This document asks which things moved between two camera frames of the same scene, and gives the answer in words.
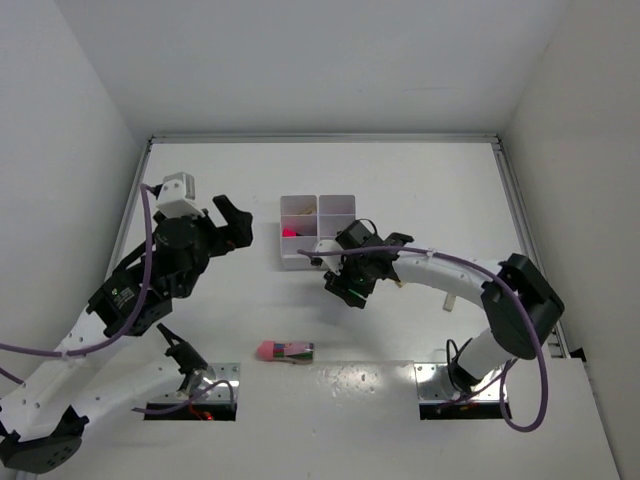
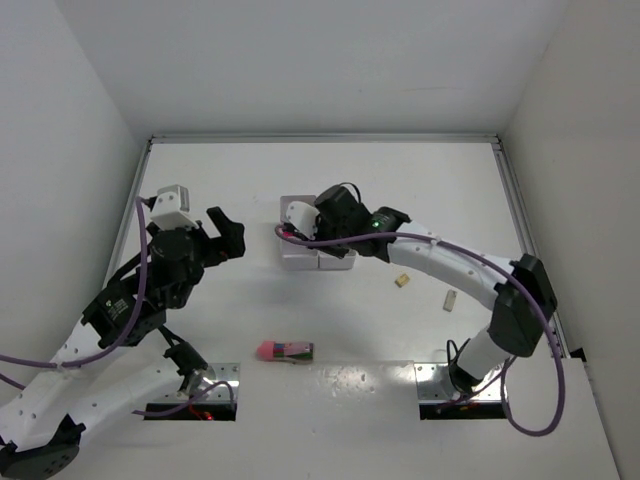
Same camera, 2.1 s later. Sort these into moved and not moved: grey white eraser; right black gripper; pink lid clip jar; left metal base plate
Moved: right black gripper
Not moved: grey white eraser; left metal base plate; pink lid clip jar
